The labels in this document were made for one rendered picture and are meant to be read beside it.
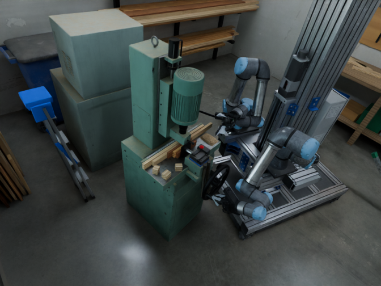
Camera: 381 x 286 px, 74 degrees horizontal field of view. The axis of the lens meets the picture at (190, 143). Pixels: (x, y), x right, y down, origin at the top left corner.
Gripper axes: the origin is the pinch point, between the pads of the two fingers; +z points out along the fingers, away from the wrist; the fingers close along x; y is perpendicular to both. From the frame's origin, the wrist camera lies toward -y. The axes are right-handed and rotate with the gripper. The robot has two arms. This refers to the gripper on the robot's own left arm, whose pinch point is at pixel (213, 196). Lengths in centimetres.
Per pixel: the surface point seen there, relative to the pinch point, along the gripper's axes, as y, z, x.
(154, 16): -134, 170, 134
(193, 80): -73, -2, 4
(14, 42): -136, 214, -17
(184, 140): -34.1, 21.2, 6.4
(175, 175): -18.0, 17.7, -11.1
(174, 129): -41, 29, 7
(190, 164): -20.1, 13.9, 0.1
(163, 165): -23.2, 27.0, -11.6
